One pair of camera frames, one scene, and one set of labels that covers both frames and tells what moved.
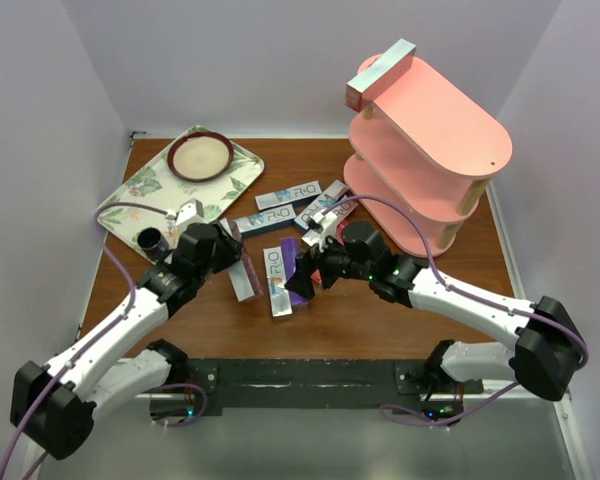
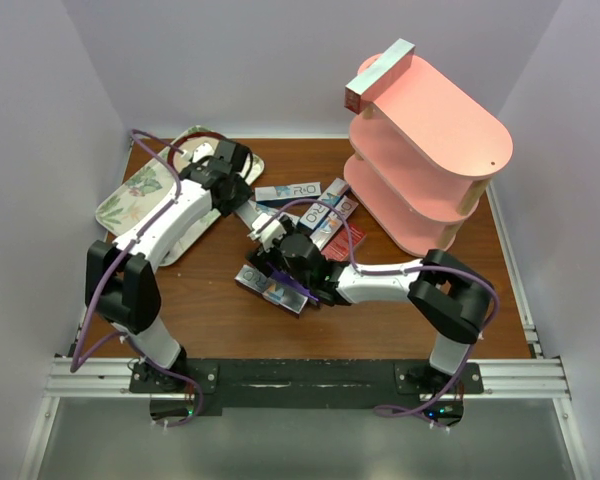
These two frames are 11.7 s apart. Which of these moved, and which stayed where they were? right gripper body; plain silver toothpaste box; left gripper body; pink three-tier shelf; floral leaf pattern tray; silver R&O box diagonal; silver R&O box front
Moved: plain silver toothpaste box; silver R&O box front; left gripper body; right gripper body
Stayed: silver R&O box diagonal; pink three-tier shelf; floral leaf pattern tray
